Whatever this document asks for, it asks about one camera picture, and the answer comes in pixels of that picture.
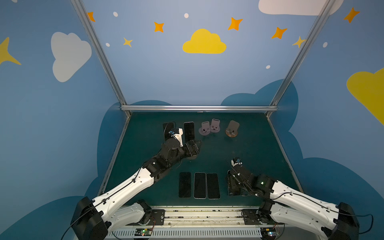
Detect grey phone stand emptied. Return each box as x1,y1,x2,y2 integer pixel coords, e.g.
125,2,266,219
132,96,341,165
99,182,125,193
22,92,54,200
199,121,211,136

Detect dark phone grey stand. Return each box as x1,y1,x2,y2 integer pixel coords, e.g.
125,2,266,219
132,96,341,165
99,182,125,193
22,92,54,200
179,172,192,198

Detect white phone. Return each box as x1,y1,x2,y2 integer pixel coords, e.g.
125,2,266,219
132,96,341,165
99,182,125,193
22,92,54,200
194,173,207,199

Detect black phone wooden stand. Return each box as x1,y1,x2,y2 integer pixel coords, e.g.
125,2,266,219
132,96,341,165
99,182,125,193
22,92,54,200
207,173,221,200

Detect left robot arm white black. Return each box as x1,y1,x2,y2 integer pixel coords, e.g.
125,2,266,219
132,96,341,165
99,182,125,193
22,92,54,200
70,138,202,240

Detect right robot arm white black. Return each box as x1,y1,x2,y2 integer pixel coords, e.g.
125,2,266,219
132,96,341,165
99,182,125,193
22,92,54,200
228,158,360,240

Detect purple phone back middle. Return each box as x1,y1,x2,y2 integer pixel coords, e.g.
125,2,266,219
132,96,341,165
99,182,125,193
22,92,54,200
184,122,195,142

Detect black phone far left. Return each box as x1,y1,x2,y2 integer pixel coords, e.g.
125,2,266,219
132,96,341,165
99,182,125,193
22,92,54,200
163,122,175,141

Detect wooden round phone stand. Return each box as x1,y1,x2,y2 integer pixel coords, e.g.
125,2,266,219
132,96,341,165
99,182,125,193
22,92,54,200
225,120,240,138

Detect right green circuit board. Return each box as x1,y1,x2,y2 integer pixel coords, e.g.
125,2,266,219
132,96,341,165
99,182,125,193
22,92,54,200
260,228,278,240

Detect green circuit board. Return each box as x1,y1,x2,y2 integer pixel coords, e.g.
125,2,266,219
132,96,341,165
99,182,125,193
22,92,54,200
134,229,153,237
260,228,278,240

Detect back horizontal aluminium bar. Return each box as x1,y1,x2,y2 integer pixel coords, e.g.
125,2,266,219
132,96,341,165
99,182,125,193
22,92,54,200
120,105,278,112

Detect left green circuit board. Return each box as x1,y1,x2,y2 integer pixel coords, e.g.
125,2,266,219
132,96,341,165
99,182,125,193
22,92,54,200
134,229,153,237

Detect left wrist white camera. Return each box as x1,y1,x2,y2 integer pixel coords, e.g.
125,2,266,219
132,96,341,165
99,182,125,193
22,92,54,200
169,128,184,147

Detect wrist white camera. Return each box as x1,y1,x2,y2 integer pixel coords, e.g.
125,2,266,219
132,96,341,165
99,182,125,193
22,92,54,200
231,157,243,167
169,128,184,147

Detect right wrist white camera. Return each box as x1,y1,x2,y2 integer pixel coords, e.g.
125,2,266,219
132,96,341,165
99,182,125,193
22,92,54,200
231,157,243,167

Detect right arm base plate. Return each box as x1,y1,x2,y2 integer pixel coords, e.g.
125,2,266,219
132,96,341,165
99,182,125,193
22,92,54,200
241,209,281,225

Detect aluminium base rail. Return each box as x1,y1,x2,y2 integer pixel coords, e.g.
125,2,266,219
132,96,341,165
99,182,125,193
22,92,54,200
71,205,334,240

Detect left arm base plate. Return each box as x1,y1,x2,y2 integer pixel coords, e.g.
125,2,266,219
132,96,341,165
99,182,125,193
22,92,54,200
131,210,165,226

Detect right aluminium frame post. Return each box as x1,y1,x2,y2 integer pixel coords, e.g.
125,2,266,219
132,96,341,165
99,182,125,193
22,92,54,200
270,0,336,111

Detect aluminium frame post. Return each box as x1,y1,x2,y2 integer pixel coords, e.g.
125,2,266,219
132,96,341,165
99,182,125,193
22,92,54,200
71,0,132,118
270,0,336,111

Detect left aluminium frame post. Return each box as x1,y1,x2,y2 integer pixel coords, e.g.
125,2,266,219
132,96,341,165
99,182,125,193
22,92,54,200
71,0,132,118

